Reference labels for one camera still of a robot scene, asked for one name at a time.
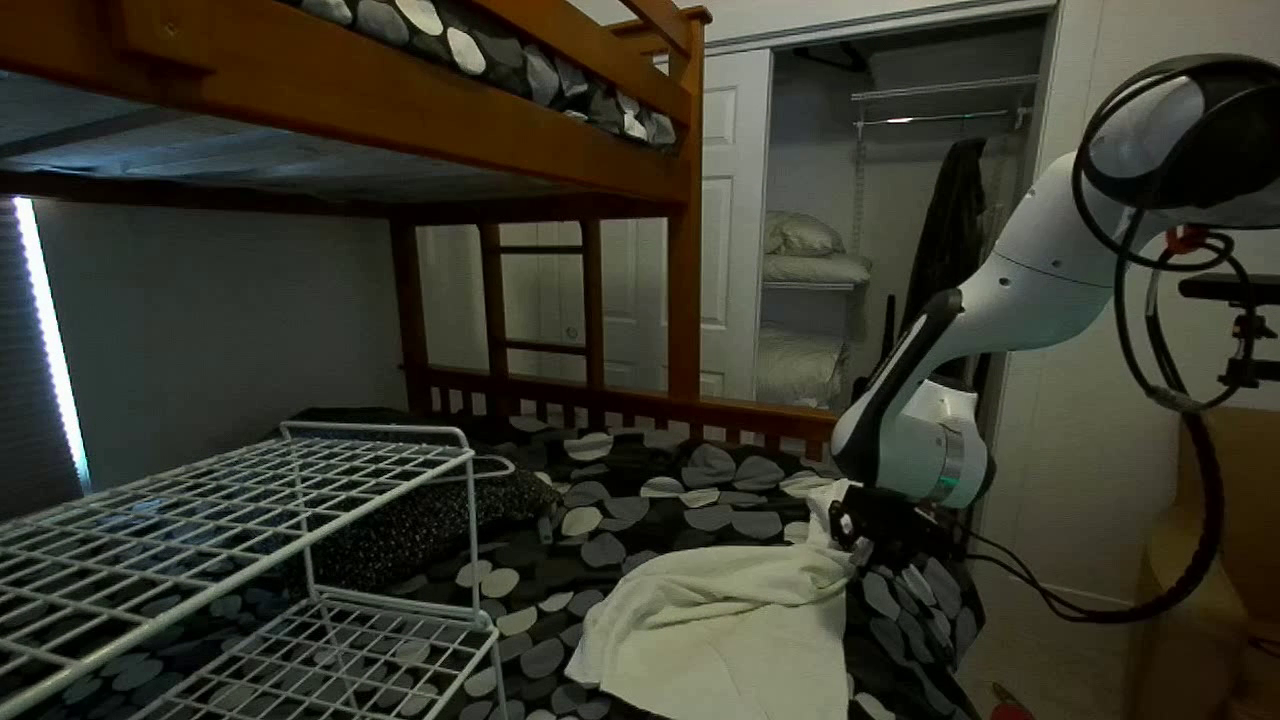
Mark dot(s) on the dark hanging jacket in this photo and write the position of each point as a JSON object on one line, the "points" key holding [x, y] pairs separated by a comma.
{"points": [[955, 226]]}

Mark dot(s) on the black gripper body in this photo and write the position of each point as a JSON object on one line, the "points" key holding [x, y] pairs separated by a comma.
{"points": [[887, 520]]}

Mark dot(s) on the white wire shelf rack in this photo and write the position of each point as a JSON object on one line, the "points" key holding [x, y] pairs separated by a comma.
{"points": [[99, 576]]}

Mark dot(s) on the black grey dotted bedspread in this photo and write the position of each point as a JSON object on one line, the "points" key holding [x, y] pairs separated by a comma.
{"points": [[541, 535]]}

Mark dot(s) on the wooden bunk bed frame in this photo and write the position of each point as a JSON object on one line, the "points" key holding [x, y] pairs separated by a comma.
{"points": [[275, 66]]}

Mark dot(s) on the wire closet shelf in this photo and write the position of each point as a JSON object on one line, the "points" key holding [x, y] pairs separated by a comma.
{"points": [[1003, 100]]}

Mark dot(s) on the folded white closet linens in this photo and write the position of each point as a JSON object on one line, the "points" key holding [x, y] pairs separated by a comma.
{"points": [[806, 248]]}

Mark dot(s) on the white pillow case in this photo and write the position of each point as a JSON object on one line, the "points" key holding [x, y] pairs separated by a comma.
{"points": [[730, 628]]}

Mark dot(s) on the white closet door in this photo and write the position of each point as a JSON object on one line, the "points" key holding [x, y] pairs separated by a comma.
{"points": [[739, 111]]}

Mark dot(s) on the black camera on stand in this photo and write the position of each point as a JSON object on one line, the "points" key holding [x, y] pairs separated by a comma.
{"points": [[1247, 296]]}

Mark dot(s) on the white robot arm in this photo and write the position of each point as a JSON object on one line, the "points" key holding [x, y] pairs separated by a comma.
{"points": [[1184, 143]]}

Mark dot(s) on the upper bunk dotted bedding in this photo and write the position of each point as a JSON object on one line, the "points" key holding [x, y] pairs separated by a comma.
{"points": [[467, 41]]}

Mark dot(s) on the tan cardboard box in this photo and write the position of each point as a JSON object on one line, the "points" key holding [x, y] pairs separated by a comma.
{"points": [[1218, 652]]}

